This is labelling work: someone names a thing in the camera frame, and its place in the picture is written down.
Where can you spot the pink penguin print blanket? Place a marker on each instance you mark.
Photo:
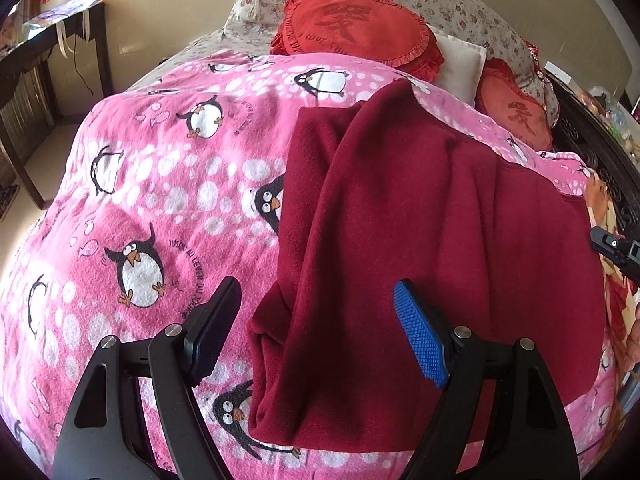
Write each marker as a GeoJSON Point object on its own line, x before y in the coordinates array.
{"type": "Point", "coordinates": [150, 170]}

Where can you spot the floral bed sheet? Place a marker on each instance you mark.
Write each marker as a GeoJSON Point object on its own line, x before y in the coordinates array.
{"type": "Point", "coordinates": [200, 50]}

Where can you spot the large red heart pillow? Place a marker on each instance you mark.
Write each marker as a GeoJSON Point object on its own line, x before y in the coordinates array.
{"type": "Point", "coordinates": [350, 25]}

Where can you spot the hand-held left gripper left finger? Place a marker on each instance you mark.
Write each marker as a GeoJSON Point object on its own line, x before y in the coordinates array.
{"type": "Point", "coordinates": [215, 330]}

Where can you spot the heap of small household clutter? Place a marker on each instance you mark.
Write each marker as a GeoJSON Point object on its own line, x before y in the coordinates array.
{"type": "Point", "coordinates": [607, 110]}

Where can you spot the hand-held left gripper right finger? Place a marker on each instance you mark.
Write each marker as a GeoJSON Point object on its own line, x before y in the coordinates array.
{"type": "Point", "coordinates": [420, 335]}

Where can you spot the dark wooden desk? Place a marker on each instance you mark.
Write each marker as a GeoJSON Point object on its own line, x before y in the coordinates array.
{"type": "Point", "coordinates": [97, 35]}

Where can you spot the maroon knit sweater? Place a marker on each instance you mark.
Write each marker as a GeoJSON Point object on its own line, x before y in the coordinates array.
{"type": "Point", "coordinates": [400, 200]}

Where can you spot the plain white pillow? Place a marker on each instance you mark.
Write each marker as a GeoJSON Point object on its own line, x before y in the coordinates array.
{"type": "Point", "coordinates": [460, 62]}

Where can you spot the small floral pillow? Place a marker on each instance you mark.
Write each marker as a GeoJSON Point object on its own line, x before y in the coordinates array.
{"type": "Point", "coordinates": [260, 0]}

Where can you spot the dark carved wooden headboard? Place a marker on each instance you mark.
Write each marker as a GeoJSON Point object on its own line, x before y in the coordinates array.
{"type": "Point", "coordinates": [575, 132]}

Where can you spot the small red heart pillow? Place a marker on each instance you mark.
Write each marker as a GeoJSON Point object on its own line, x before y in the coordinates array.
{"type": "Point", "coordinates": [515, 110]}

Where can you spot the large floral pillow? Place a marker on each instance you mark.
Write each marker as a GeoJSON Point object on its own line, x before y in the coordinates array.
{"type": "Point", "coordinates": [450, 0]}

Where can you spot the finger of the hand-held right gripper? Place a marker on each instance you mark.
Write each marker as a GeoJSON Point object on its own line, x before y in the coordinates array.
{"type": "Point", "coordinates": [617, 250]}

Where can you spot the red cream orange blanket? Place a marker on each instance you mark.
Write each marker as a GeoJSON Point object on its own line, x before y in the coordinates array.
{"type": "Point", "coordinates": [597, 205]}

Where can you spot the patterned floor mat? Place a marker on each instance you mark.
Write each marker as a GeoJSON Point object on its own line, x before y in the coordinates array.
{"type": "Point", "coordinates": [7, 197]}

